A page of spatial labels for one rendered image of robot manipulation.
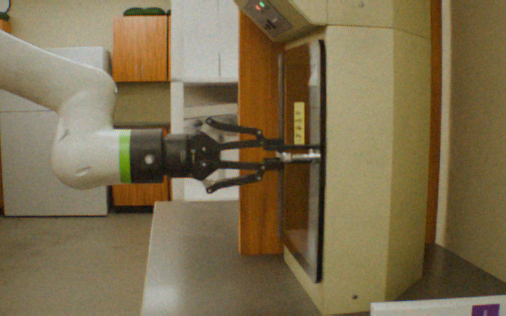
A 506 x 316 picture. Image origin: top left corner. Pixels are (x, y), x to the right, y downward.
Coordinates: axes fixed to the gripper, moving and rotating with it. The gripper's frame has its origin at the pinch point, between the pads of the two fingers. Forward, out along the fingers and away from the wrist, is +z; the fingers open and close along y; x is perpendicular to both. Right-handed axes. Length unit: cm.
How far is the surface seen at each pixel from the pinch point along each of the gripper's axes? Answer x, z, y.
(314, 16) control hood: -11.0, 2.4, 22.2
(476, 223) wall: 13, 48, -18
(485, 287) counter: -5.5, 39.0, -25.9
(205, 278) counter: 11.6, -13.3, -25.7
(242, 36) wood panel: 26.0, -3.9, 23.2
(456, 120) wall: 24, 48, 5
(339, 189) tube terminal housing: -10.7, 6.6, -4.6
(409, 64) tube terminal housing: -5.6, 20.9, 15.7
